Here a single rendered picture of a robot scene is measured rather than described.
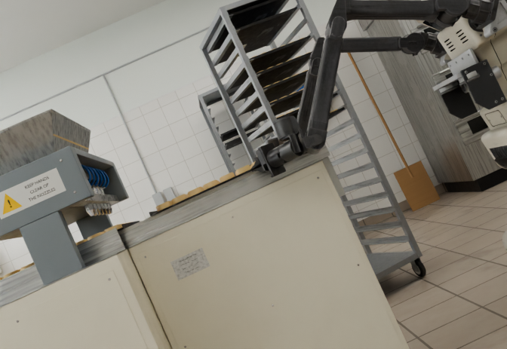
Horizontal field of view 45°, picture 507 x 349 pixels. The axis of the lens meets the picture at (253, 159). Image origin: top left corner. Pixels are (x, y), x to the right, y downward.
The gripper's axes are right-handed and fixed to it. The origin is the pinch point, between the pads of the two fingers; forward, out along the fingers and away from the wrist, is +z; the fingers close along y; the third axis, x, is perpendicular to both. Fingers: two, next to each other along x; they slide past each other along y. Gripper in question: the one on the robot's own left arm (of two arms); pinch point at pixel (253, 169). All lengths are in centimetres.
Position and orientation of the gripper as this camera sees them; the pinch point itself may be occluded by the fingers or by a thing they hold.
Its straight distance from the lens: 198.0
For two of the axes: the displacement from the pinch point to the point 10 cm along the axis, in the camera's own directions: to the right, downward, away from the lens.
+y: 4.2, 9.0, -0.5
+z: -6.6, 3.5, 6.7
